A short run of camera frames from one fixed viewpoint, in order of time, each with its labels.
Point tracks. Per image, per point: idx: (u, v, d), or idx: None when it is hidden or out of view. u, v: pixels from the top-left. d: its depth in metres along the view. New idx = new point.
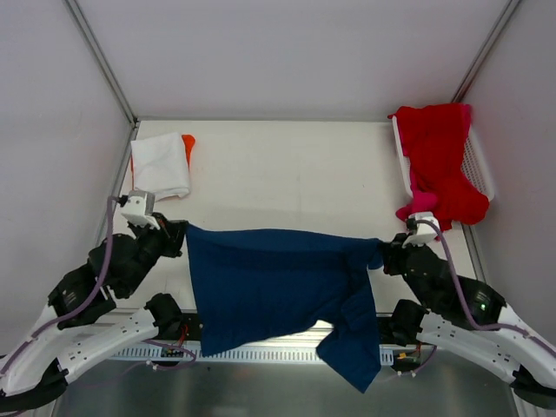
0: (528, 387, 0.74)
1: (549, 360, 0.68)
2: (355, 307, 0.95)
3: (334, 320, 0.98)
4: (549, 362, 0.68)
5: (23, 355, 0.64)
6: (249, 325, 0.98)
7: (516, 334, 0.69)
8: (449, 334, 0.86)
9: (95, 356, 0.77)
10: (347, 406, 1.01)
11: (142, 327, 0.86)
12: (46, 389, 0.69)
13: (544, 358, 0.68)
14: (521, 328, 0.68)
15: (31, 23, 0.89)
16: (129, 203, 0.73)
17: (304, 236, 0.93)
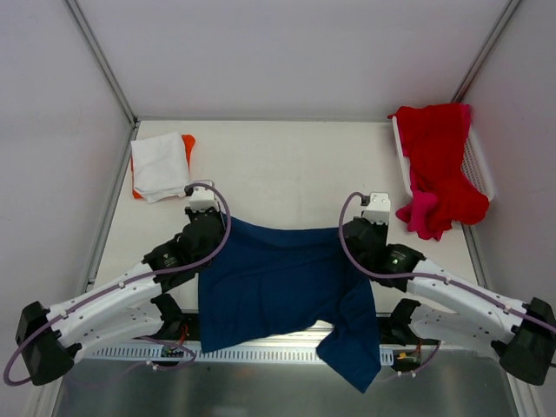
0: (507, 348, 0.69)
1: (484, 306, 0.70)
2: (354, 307, 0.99)
3: (334, 320, 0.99)
4: (483, 306, 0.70)
5: (92, 304, 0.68)
6: (248, 325, 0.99)
7: (435, 281, 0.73)
8: (435, 320, 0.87)
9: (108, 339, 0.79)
10: (347, 407, 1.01)
11: (150, 318, 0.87)
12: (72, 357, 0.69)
13: (475, 302, 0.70)
14: (438, 277, 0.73)
15: (31, 23, 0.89)
16: (196, 191, 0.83)
17: (301, 233, 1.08)
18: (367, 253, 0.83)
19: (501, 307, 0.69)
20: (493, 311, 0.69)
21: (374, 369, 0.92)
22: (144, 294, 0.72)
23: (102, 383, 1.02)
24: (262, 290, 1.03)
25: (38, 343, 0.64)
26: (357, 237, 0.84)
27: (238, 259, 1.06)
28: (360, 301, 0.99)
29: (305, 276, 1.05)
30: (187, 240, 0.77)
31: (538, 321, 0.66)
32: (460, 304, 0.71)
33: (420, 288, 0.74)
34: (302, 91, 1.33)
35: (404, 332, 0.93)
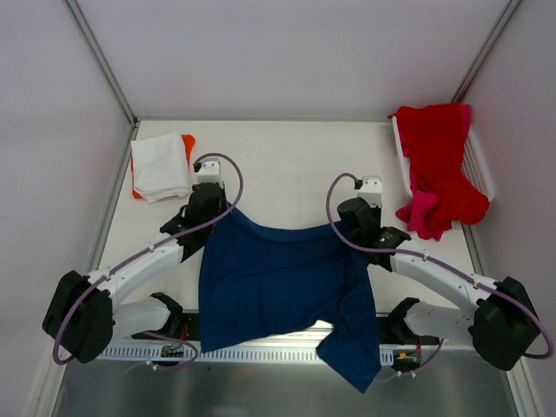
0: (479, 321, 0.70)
1: (453, 280, 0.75)
2: (354, 307, 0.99)
3: (334, 320, 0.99)
4: (453, 280, 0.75)
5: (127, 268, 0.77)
6: (248, 322, 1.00)
7: (413, 258, 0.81)
8: (428, 311, 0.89)
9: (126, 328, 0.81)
10: (347, 407, 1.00)
11: (160, 307, 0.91)
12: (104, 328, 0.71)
13: (446, 275, 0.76)
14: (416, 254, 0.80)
15: (31, 23, 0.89)
16: (205, 167, 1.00)
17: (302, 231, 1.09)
18: (360, 229, 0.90)
19: (471, 281, 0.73)
20: (463, 286, 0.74)
21: (374, 368, 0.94)
22: (168, 257, 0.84)
23: (102, 383, 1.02)
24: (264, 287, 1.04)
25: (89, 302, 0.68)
26: (354, 214, 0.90)
27: (240, 255, 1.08)
28: (361, 301, 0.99)
29: (307, 274, 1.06)
30: (196, 208, 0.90)
31: (504, 295, 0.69)
32: (433, 278, 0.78)
33: (400, 264, 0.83)
34: (302, 91, 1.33)
35: (402, 328, 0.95)
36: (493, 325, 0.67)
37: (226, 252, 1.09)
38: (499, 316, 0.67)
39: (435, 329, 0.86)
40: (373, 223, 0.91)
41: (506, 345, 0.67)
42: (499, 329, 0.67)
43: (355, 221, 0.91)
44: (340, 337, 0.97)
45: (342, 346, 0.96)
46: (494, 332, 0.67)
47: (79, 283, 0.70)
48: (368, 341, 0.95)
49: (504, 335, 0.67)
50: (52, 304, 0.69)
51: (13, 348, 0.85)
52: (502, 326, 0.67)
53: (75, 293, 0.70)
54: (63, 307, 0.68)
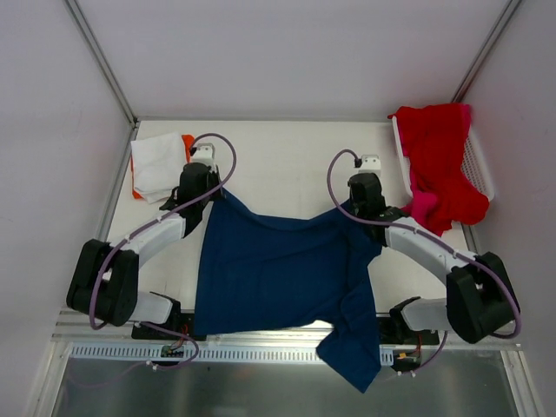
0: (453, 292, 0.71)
1: (436, 250, 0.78)
2: (354, 307, 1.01)
3: (335, 321, 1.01)
4: (435, 250, 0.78)
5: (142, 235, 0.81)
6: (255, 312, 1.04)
7: (406, 231, 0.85)
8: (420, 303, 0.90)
9: (140, 312, 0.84)
10: (349, 406, 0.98)
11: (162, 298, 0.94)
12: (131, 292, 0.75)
13: (430, 247, 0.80)
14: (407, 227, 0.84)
15: (31, 23, 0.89)
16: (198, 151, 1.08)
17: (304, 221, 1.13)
18: (366, 203, 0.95)
19: (451, 251, 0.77)
20: (443, 254, 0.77)
21: (374, 368, 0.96)
22: (175, 226, 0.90)
23: (102, 383, 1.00)
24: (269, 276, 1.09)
25: (116, 262, 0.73)
26: (363, 187, 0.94)
27: (243, 252, 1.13)
28: (361, 301, 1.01)
29: (308, 270, 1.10)
30: (188, 186, 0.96)
31: (480, 265, 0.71)
32: (420, 248, 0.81)
33: (393, 237, 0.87)
34: (301, 91, 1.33)
35: (400, 326, 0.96)
36: (464, 288, 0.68)
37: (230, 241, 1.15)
38: (471, 282, 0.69)
39: (426, 321, 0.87)
40: (380, 201, 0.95)
41: (475, 312, 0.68)
42: (470, 294, 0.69)
43: (364, 194, 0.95)
44: (341, 338, 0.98)
45: (342, 347, 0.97)
46: (465, 296, 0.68)
47: (102, 249, 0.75)
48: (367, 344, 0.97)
49: (473, 301, 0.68)
50: (79, 273, 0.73)
51: (12, 347, 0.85)
52: (473, 292, 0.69)
53: (101, 258, 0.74)
54: (91, 272, 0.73)
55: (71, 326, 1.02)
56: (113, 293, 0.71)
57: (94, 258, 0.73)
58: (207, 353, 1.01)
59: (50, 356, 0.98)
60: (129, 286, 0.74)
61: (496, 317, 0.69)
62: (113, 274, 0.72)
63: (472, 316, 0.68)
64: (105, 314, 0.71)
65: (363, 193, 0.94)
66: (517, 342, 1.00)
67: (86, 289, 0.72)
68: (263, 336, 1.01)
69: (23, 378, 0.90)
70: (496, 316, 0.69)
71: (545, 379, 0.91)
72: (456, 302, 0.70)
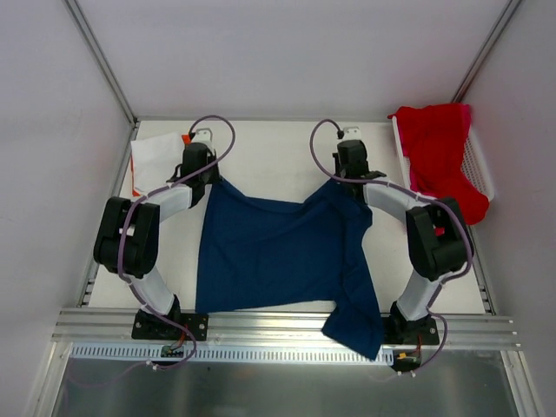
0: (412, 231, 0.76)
1: (403, 197, 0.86)
2: (355, 282, 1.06)
3: (335, 295, 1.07)
4: (403, 198, 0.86)
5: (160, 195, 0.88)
6: (259, 290, 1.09)
7: (379, 186, 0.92)
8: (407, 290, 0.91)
9: (151, 282, 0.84)
10: (351, 406, 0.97)
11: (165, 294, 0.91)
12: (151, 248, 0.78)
13: (398, 195, 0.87)
14: (380, 182, 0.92)
15: (30, 21, 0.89)
16: (198, 134, 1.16)
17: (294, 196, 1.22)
18: (348, 165, 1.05)
19: (413, 196, 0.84)
20: (407, 201, 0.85)
21: (379, 334, 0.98)
22: (185, 195, 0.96)
23: (102, 383, 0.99)
24: (270, 255, 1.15)
25: (139, 214, 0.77)
26: (346, 150, 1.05)
27: (241, 227, 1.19)
28: (362, 277, 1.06)
29: (304, 248, 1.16)
30: (191, 162, 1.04)
31: (439, 203, 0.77)
32: (392, 201, 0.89)
33: (370, 193, 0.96)
34: (302, 91, 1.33)
35: (400, 324, 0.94)
36: (418, 221, 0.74)
37: (228, 222, 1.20)
38: (426, 216, 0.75)
39: (413, 296, 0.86)
40: (362, 164, 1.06)
41: (428, 243, 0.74)
42: (424, 227, 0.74)
43: (347, 157, 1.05)
44: (341, 317, 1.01)
45: (344, 327, 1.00)
46: (420, 229, 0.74)
47: (124, 205, 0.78)
48: (372, 324, 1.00)
49: (427, 234, 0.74)
50: (104, 227, 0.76)
51: (11, 347, 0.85)
52: (427, 225, 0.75)
53: (122, 215, 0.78)
54: (115, 226, 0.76)
55: (71, 326, 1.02)
56: (138, 240, 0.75)
57: (118, 213, 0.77)
58: (207, 353, 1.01)
59: (50, 357, 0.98)
60: (152, 236, 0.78)
61: (450, 251, 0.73)
62: (137, 224, 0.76)
63: (426, 247, 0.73)
64: (132, 261, 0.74)
65: (347, 155, 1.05)
66: (517, 342, 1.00)
67: (111, 241, 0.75)
68: (263, 335, 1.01)
69: (23, 378, 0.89)
70: (452, 250, 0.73)
71: (546, 378, 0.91)
72: (414, 236, 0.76)
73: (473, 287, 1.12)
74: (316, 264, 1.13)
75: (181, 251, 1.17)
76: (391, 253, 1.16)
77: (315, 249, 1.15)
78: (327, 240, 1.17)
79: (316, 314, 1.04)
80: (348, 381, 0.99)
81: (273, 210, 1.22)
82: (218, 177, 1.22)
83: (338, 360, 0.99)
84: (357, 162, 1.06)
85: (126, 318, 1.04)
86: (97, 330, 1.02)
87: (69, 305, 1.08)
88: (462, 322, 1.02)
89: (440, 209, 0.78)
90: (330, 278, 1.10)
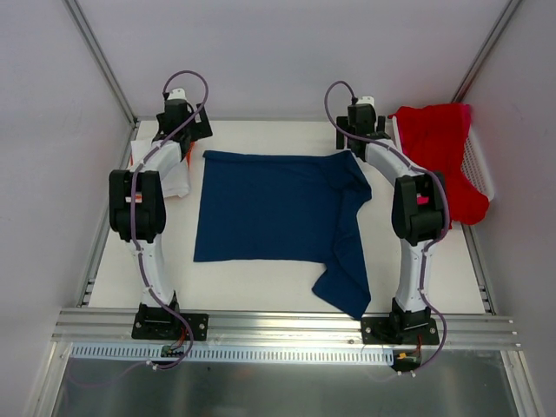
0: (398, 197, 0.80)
1: (398, 163, 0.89)
2: (347, 249, 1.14)
3: (325, 259, 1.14)
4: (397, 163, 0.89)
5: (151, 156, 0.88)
6: (254, 241, 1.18)
7: (380, 148, 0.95)
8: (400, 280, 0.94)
9: (158, 259, 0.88)
10: (351, 406, 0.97)
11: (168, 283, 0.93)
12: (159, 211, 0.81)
13: (393, 161, 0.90)
14: (381, 144, 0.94)
15: (31, 20, 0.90)
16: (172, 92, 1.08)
17: (292, 168, 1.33)
18: (355, 124, 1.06)
19: (407, 164, 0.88)
20: (401, 168, 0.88)
21: (365, 299, 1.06)
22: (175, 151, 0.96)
23: (101, 383, 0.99)
24: (265, 213, 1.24)
25: (142, 182, 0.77)
26: (354, 109, 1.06)
27: (236, 187, 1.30)
28: (354, 244, 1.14)
29: (298, 213, 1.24)
30: (175, 116, 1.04)
31: (430, 175, 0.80)
32: (387, 163, 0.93)
33: (371, 152, 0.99)
34: (302, 91, 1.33)
35: (400, 323, 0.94)
36: (404, 190, 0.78)
37: (223, 183, 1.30)
38: (413, 186, 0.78)
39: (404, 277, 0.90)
40: (369, 126, 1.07)
41: (408, 209, 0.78)
42: (410, 195, 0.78)
43: (354, 117, 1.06)
44: (333, 274, 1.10)
45: (334, 284, 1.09)
46: (404, 197, 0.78)
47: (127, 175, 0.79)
48: (360, 283, 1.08)
49: (411, 203, 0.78)
50: (112, 199, 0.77)
51: (12, 347, 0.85)
52: (413, 195, 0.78)
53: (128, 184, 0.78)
54: (123, 196, 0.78)
55: (70, 325, 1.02)
56: (148, 207, 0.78)
57: (122, 185, 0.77)
58: (207, 353, 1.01)
59: (50, 357, 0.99)
60: (160, 199, 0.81)
61: (426, 220, 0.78)
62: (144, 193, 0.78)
63: (405, 213, 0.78)
64: (146, 223, 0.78)
65: (354, 114, 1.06)
66: (517, 341, 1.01)
67: (124, 212, 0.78)
68: (263, 336, 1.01)
69: (23, 378, 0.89)
70: (428, 219, 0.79)
71: (546, 378, 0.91)
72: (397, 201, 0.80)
73: (473, 287, 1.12)
74: (310, 227, 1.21)
75: (181, 251, 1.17)
76: (391, 252, 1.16)
77: (309, 215, 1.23)
78: (321, 207, 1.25)
79: (316, 314, 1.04)
80: (348, 381, 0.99)
81: (264, 172, 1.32)
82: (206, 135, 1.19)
83: (338, 360, 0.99)
84: (364, 122, 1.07)
85: (126, 318, 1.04)
86: (96, 329, 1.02)
87: (69, 305, 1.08)
88: (462, 322, 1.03)
89: (429, 181, 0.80)
90: (321, 243, 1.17)
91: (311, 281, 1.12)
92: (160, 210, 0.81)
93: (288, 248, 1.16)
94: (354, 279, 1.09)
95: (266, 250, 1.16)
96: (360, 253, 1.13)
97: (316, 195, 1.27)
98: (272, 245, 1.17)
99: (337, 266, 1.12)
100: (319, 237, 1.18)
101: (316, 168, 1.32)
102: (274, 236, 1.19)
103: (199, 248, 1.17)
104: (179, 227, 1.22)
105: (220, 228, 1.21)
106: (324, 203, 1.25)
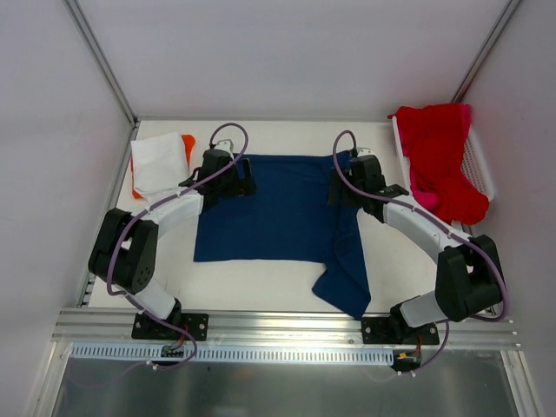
0: (443, 274, 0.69)
1: (432, 229, 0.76)
2: (347, 249, 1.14)
3: (325, 259, 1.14)
4: (430, 228, 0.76)
5: (163, 206, 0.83)
6: (254, 241, 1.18)
7: (403, 208, 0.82)
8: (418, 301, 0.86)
9: (150, 292, 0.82)
10: (351, 406, 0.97)
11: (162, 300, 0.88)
12: (146, 267, 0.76)
13: (426, 224, 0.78)
14: (404, 204, 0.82)
15: (30, 20, 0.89)
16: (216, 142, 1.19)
17: (293, 168, 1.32)
18: (365, 181, 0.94)
19: (446, 231, 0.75)
20: (438, 234, 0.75)
21: (365, 299, 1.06)
22: (196, 201, 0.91)
23: (101, 383, 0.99)
24: (265, 213, 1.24)
25: (136, 230, 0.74)
26: (362, 165, 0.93)
27: None
28: (354, 245, 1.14)
29: (298, 213, 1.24)
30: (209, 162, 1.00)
31: (472, 245, 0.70)
32: (413, 225, 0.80)
33: (390, 213, 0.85)
34: (302, 91, 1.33)
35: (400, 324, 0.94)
36: (452, 268, 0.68)
37: None
38: (461, 262, 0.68)
39: (424, 310, 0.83)
40: (379, 179, 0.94)
41: (461, 289, 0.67)
42: (459, 274, 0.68)
43: (361, 172, 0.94)
44: (333, 274, 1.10)
45: (334, 284, 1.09)
46: (452, 276, 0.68)
47: (125, 218, 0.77)
48: (360, 283, 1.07)
49: (462, 282, 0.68)
50: (102, 239, 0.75)
51: (12, 347, 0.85)
52: (463, 271, 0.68)
53: (122, 228, 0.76)
54: (113, 240, 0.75)
55: (69, 326, 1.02)
56: (132, 259, 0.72)
57: (114, 228, 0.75)
58: (207, 353, 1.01)
59: (50, 357, 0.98)
60: (148, 255, 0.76)
61: (483, 298, 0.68)
62: (133, 242, 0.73)
63: (458, 293, 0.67)
64: (125, 278, 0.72)
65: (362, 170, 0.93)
66: (517, 342, 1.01)
67: (106, 256, 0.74)
68: (262, 335, 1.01)
69: (22, 379, 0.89)
70: (484, 296, 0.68)
71: (546, 377, 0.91)
72: (444, 281, 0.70)
73: None
74: (310, 227, 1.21)
75: (181, 251, 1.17)
76: (391, 253, 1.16)
77: (309, 215, 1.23)
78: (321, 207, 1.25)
79: (316, 314, 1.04)
80: (347, 380, 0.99)
81: (264, 171, 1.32)
82: (250, 189, 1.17)
83: (337, 360, 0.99)
84: (373, 175, 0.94)
85: (125, 319, 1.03)
86: (96, 329, 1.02)
87: (69, 305, 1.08)
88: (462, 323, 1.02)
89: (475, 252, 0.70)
90: (321, 243, 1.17)
91: (310, 281, 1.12)
92: (146, 266, 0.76)
93: (288, 248, 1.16)
94: (354, 279, 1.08)
95: (266, 250, 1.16)
96: (360, 253, 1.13)
97: (316, 194, 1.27)
98: (272, 245, 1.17)
99: (338, 267, 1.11)
100: (319, 237, 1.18)
101: (316, 168, 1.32)
102: (274, 236, 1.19)
103: (198, 248, 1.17)
104: (179, 227, 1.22)
105: (220, 228, 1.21)
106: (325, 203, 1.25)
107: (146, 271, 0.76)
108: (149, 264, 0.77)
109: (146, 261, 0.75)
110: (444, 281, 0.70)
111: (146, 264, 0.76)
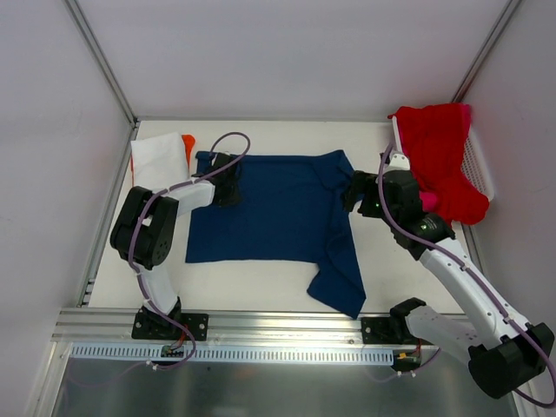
0: (493, 360, 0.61)
1: (487, 308, 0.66)
2: (338, 248, 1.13)
3: (318, 258, 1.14)
4: (485, 306, 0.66)
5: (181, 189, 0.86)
6: (254, 241, 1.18)
7: (451, 262, 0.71)
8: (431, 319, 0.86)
9: (158, 276, 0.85)
10: (349, 405, 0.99)
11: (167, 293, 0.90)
12: (164, 242, 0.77)
13: (480, 300, 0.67)
14: (455, 259, 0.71)
15: (32, 22, 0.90)
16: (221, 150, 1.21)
17: (291, 168, 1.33)
18: (400, 207, 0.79)
19: (503, 314, 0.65)
20: (493, 314, 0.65)
21: (360, 297, 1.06)
22: (208, 191, 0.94)
23: (102, 383, 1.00)
24: (263, 212, 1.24)
25: (158, 206, 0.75)
26: (401, 188, 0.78)
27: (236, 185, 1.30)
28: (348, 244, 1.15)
29: (296, 212, 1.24)
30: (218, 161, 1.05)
31: (532, 342, 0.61)
32: (463, 292, 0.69)
33: (433, 261, 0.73)
34: (301, 92, 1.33)
35: (400, 325, 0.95)
36: (509, 365, 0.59)
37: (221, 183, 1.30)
38: (518, 356, 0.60)
39: (434, 333, 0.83)
40: (416, 205, 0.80)
41: (508, 381, 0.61)
42: (512, 369, 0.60)
43: (399, 197, 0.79)
44: (328, 274, 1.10)
45: (330, 285, 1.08)
46: (503, 369, 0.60)
47: (146, 196, 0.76)
48: (357, 283, 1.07)
49: (512, 374, 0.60)
50: (123, 214, 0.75)
51: (12, 348, 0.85)
52: (517, 367, 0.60)
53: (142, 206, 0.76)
54: (134, 215, 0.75)
55: (70, 325, 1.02)
56: (153, 232, 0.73)
57: (136, 201, 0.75)
58: (208, 353, 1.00)
59: (50, 357, 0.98)
60: (168, 230, 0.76)
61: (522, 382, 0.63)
62: (154, 216, 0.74)
63: (503, 383, 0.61)
64: (143, 252, 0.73)
65: (400, 195, 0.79)
66: None
67: (126, 230, 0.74)
68: (262, 335, 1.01)
69: (23, 379, 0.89)
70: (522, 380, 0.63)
71: (543, 376, 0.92)
72: (489, 370, 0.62)
73: None
74: (310, 226, 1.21)
75: (180, 251, 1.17)
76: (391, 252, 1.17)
77: (309, 215, 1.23)
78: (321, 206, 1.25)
79: (316, 314, 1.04)
80: (346, 380, 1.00)
81: (263, 171, 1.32)
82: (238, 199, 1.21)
83: (338, 360, 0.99)
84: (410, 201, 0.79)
85: (125, 319, 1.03)
86: (95, 329, 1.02)
87: (69, 305, 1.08)
88: (465, 322, 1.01)
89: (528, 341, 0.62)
90: (315, 241, 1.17)
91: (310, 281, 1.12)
92: (164, 241, 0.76)
93: (288, 248, 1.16)
94: (349, 279, 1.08)
95: (266, 249, 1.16)
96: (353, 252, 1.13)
97: (314, 194, 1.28)
98: (272, 245, 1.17)
99: (333, 266, 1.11)
100: (318, 237, 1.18)
101: (308, 167, 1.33)
102: (274, 235, 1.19)
103: (198, 248, 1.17)
104: (179, 227, 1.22)
105: (219, 228, 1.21)
106: (325, 203, 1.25)
107: (164, 246, 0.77)
108: (168, 240, 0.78)
109: (165, 236, 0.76)
110: (488, 365, 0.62)
111: (165, 239, 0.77)
